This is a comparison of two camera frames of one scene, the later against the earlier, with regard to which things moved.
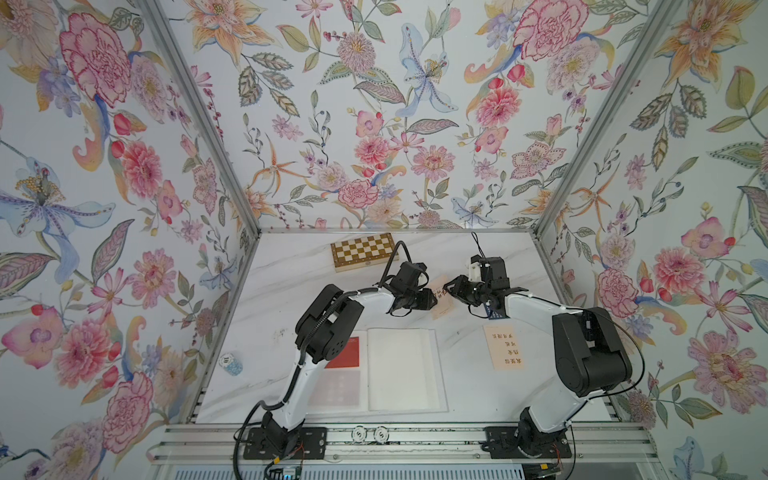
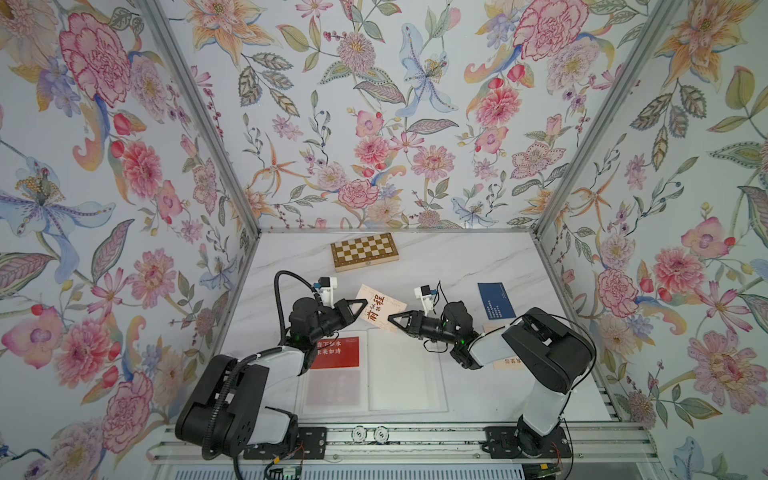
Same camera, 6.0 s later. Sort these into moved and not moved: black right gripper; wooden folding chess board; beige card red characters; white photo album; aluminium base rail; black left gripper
Moved: black right gripper; black left gripper; beige card red characters
Not moved: wooden folding chess board; white photo album; aluminium base rail
